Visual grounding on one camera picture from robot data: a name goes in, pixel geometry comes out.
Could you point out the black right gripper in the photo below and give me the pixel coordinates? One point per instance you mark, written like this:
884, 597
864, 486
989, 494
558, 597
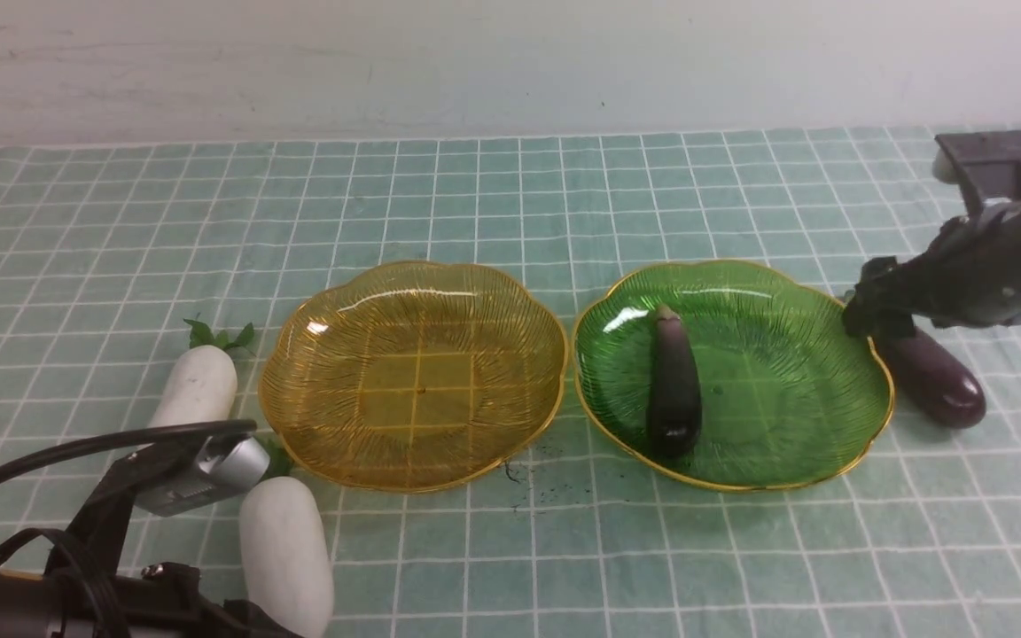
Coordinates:
969, 277

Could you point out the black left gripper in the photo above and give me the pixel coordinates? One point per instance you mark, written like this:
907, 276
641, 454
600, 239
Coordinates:
166, 602

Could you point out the green glass plate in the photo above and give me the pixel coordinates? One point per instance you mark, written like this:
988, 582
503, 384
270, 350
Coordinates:
788, 399

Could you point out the white radish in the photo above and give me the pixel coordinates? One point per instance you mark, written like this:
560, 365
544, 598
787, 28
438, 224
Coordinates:
203, 383
283, 551

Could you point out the purple eggplant with stem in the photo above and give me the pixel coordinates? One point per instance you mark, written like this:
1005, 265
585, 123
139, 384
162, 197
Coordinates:
674, 409

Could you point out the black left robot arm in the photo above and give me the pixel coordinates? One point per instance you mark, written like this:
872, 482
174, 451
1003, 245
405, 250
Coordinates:
45, 606

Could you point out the amber glass plate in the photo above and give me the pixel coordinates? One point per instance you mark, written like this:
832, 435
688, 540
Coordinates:
414, 377

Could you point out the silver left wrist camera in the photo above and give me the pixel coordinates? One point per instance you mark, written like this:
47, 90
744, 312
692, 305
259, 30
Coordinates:
220, 468

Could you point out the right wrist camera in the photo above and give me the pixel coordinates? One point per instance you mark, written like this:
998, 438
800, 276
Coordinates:
986, 166

